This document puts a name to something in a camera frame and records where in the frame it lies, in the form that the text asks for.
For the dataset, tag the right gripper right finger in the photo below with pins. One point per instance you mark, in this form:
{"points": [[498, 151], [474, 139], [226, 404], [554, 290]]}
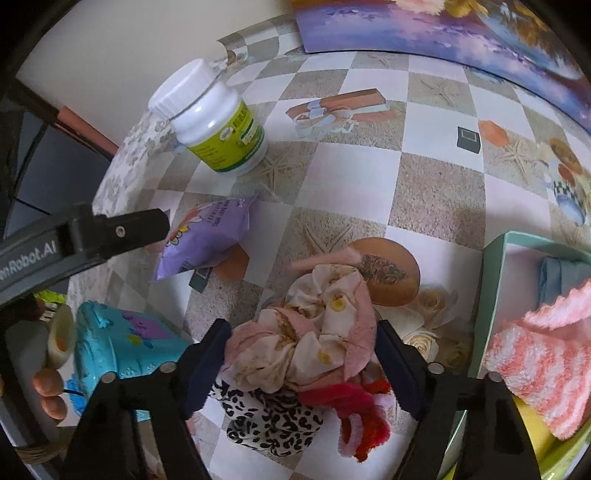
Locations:
{"points": [[495, 445]]}

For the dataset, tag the floral oil painting canvas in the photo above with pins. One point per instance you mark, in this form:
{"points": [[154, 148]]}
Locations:
{"points": [[504, 38]]}

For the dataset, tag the yellow sponge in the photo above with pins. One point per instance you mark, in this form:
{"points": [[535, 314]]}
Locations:
{"points": [[540, 435]]}

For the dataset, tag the checkered patterned tablecloth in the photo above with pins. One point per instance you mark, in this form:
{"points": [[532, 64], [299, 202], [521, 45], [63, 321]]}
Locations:
{"points": [[438, 157]]}

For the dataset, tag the grey floral bedsheet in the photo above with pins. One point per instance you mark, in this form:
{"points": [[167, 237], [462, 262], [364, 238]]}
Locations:
{"points": [[140, 162]]}

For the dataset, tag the red pink chenille scrunchies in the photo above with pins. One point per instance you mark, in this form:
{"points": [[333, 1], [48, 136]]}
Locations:
{"points": [[362, 410]]}

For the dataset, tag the leopard print scrunchie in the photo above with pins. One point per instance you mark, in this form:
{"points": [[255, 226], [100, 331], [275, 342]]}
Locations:
{"points": [[277, 424]]}

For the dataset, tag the purple cartoon snack packet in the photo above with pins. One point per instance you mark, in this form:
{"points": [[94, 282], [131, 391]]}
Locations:
{"points": [[205, 236]]}

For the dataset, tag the pink white zigzag towel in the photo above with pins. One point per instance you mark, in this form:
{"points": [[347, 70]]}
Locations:
{"points": [[544, 359]]}

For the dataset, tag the person's left hand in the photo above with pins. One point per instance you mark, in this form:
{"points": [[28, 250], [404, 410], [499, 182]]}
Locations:
{"points": [[49, 385]]}

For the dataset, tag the teal plastic container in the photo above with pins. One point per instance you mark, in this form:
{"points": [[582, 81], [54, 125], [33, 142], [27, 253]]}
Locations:
{"points": [[128, 343]]}

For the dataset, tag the teal shallow box tray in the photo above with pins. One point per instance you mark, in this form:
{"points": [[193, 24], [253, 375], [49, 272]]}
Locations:
{"points": [[509, 288]]}

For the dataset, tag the blue face mask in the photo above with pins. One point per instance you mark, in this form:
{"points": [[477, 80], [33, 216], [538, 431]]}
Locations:
{"points": [[557, 277]]}

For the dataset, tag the dark cabinet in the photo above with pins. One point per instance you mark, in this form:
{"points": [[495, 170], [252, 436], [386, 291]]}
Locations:
{"points": [[51, 158]]}

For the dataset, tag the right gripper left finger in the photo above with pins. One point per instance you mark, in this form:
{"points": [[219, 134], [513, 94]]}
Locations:
{"points": [[106, 442]]}

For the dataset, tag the white green pill bottle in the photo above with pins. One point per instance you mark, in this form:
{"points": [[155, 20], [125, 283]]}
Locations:
{"points": [[210, 119]]}

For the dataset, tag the beige pink fabric scrunchie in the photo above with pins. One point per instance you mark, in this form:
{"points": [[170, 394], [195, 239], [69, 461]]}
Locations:
{"points": [[323, 333]]}

